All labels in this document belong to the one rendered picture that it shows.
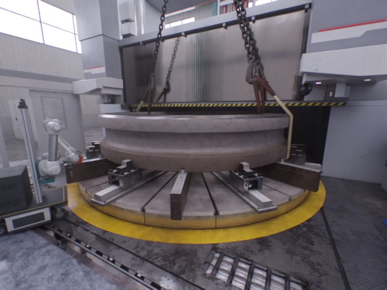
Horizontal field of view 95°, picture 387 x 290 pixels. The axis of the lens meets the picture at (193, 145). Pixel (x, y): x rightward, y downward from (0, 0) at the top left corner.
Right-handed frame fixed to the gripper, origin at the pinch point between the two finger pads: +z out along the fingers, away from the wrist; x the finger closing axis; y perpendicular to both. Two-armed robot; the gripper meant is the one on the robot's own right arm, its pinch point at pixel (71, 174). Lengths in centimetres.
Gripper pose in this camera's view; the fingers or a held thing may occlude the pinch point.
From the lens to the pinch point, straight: 357.3
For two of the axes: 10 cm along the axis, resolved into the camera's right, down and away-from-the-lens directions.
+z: 0.0, 9.8, 2.0
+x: 5.9, 1.7, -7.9
